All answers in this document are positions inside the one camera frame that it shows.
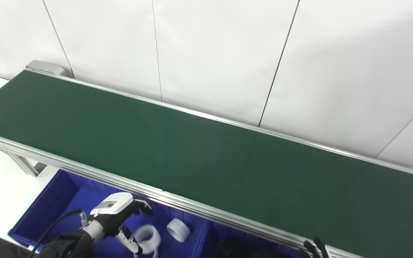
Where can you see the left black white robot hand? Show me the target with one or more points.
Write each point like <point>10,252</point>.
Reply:
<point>111,211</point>

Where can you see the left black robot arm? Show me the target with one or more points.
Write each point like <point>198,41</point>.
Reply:
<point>70,245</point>

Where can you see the green conveyor belt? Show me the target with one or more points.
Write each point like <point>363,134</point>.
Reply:
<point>84,172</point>
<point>228,168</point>

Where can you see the blue bin with white parts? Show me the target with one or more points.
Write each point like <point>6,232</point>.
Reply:
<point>56,200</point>

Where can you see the blue bin with black parts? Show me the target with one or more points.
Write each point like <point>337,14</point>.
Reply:
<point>213,233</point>

